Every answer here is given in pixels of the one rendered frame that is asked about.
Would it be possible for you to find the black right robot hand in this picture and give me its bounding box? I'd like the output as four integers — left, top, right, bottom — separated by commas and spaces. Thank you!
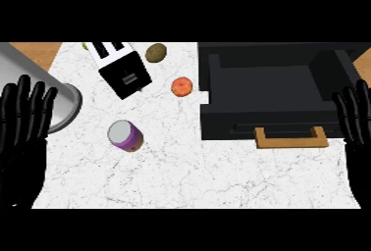
331, 78, 371, 210

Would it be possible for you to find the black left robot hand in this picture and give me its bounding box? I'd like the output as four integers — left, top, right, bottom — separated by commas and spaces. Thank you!
0, 74, 59, 210

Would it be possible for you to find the purple can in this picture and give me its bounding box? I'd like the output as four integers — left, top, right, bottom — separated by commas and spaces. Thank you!
106, 119, 145, 153

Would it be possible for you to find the black open drawer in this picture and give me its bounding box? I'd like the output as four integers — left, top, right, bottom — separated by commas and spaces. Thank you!
196, 42, 371, 141

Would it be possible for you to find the black drawer front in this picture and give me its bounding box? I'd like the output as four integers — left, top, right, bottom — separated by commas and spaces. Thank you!
199, 110, 347, 141

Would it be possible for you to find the grey metal sink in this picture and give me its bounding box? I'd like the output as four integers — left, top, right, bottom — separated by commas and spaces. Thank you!
0, 42, 84, 135

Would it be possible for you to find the black and white toaster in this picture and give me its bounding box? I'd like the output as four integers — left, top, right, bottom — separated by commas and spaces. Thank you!
90, 42, 153, 101

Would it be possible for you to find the orange fruit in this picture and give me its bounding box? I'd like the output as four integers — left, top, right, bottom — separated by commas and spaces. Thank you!
170, 76, 193, 97

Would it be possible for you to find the brown potato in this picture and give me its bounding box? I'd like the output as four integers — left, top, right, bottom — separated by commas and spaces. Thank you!
145, 42, 168, 64

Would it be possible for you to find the wooden drawer handle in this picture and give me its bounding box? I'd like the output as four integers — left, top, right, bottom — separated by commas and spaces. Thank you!
254, 125, 331, 150

